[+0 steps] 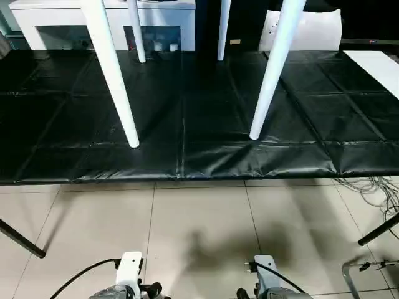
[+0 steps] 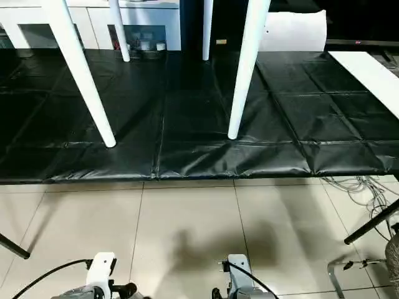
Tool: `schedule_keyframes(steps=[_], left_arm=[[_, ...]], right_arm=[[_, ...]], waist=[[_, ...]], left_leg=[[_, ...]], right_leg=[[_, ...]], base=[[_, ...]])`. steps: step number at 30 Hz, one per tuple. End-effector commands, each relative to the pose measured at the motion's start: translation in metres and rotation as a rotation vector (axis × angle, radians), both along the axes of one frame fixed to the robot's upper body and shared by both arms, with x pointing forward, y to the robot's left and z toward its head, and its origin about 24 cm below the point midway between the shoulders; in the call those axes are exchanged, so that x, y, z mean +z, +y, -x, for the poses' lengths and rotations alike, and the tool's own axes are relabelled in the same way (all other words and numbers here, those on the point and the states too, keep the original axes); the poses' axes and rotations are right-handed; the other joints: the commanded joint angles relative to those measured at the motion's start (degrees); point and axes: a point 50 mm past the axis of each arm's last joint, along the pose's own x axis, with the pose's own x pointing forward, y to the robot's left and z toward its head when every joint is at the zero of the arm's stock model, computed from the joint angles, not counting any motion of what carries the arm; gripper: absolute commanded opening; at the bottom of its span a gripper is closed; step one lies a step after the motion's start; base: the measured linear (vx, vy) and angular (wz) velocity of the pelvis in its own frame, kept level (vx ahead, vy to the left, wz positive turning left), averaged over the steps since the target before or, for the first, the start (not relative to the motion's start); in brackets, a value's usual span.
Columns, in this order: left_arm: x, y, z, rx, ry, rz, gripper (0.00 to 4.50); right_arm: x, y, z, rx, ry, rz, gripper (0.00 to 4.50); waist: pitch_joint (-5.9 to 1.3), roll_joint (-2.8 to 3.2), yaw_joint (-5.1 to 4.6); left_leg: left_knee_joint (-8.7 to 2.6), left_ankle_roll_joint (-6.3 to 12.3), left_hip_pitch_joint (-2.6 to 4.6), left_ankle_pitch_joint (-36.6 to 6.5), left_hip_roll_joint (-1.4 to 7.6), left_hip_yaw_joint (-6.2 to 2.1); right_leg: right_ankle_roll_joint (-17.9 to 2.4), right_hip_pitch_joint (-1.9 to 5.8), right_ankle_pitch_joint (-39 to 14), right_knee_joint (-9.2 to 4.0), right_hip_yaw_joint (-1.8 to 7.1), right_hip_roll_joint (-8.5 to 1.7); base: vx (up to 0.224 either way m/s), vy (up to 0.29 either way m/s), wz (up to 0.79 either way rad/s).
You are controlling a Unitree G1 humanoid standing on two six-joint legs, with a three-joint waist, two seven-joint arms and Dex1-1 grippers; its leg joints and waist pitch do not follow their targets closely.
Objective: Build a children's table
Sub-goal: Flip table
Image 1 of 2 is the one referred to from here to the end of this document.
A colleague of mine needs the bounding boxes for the white plastic table leg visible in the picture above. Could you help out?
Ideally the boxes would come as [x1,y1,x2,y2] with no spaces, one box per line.
[217,0,232,62]
[127,0,147,64]
[80,0,140,149]
[249,0,307,141]

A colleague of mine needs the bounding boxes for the black rod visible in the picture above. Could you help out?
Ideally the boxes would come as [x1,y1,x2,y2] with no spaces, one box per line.
[0,219,47,259]
[358,214,399,247]

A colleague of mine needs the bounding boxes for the black work mat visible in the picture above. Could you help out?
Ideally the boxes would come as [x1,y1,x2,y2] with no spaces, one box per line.
[0,49,399,186]

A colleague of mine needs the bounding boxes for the small bottles on shelf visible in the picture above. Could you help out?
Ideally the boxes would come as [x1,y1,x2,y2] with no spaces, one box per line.
[128,28,182,52]

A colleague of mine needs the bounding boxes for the white flat sheet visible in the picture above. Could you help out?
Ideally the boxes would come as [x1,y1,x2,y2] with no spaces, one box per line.
[343,50,399,101]

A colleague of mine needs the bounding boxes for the black cabinet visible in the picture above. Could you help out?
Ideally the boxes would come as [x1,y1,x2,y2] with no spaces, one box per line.
[195,0,270,52]

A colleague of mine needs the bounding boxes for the white cabinet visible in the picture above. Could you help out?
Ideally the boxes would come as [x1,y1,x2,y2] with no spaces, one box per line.
[9,0,196,52]

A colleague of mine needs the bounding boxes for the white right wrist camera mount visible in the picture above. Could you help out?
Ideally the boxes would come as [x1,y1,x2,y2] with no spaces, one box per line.
[252,255,279,295]

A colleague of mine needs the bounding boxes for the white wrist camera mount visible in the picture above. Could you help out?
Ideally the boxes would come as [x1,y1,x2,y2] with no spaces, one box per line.
[252,255,279,295]
[115,252,145,299]

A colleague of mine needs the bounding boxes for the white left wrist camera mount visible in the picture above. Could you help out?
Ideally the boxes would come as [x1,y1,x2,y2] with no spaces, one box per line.
[115,252,145,299]

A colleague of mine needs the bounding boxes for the chrome tube frame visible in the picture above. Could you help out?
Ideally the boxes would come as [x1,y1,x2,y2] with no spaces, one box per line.
[341,260,399,299]

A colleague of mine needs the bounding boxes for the grey floor cable bundle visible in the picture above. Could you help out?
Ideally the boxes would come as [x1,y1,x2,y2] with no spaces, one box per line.
[335,176,399,241]

